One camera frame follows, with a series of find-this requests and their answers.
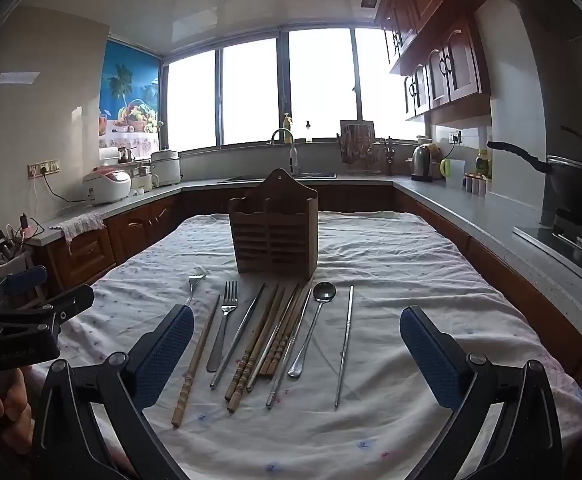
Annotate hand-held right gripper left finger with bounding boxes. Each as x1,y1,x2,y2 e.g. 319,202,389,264
30,304,195,480

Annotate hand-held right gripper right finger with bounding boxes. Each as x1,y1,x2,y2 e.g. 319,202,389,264
399,305,564,480

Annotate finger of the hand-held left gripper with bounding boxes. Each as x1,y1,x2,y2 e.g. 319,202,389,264
0,265,48,311
0,284,95,336

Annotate light wooden chopstick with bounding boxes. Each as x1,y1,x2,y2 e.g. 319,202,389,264
171,295,221,428

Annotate large metal fork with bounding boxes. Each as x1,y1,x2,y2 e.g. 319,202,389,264
206,280,239,373

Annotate small metal fork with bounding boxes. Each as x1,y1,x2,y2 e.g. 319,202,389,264
185,267,208,307

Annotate brown wooden chopstick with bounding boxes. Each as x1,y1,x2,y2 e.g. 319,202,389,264
227,286,288,413
223,284,280,402
245,283,302,393
260,285,308,380

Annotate twisted-handle metal chopstick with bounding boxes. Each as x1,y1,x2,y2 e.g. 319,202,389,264
266,285,315,409

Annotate wooden utensil holder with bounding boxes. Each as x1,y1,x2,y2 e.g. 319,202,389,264
228,168,319,277

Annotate person's left hand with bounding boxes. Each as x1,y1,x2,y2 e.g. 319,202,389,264
0,366,34,455

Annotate white lace cloth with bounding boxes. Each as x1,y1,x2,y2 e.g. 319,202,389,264
54,211,106,248

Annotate white floral tablecloth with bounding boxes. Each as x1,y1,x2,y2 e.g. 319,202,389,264
26,210,582,480

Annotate wooden base cabinets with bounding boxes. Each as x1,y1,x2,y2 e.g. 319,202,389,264
30,184,582,401

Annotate pink and white rice cooker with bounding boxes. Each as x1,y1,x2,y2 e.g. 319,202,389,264
82,167,133,206

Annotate white blender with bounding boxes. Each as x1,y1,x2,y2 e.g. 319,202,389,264
130,162,159,195

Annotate grey kitchen countertop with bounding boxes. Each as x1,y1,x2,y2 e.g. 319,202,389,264
24,172,582,321

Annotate white electric pot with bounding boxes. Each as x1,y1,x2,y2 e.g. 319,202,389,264
150,147,183,187

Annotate gas stove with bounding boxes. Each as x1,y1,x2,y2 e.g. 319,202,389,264
513,209,582,283

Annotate row of spice jars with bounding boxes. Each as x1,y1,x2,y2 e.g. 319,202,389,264
464,172,492,198

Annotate steel electric kettle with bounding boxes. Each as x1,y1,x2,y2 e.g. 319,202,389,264
410,143,442,182

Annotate steel sink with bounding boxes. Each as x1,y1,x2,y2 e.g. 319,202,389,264
216,172,338,184

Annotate knife and scissors holder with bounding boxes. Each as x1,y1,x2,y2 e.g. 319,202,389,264
381,137,397,176

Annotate blue tropical roller blind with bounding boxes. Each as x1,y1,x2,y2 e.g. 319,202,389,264
98,39,163,148

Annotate dish rack with cutting board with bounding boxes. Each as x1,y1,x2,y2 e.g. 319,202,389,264
336,119,383,165

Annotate black wok with lid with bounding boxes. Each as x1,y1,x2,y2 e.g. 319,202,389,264
487,125,582,228

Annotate metal kitchen faucet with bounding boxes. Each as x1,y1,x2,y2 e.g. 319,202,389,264
270,128,301,177

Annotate kitchen window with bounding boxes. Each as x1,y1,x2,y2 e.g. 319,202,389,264
161,25,427,153

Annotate wooden upper cabinets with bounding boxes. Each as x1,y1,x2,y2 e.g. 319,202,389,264
375,0,494,122

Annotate range hood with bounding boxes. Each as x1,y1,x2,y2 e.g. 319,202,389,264
493,0,582,128

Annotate wall outlet strip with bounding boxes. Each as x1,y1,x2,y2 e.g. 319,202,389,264
27,159,61,179

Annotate white pitcher with green handle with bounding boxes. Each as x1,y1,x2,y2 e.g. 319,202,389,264
439,157,464,181

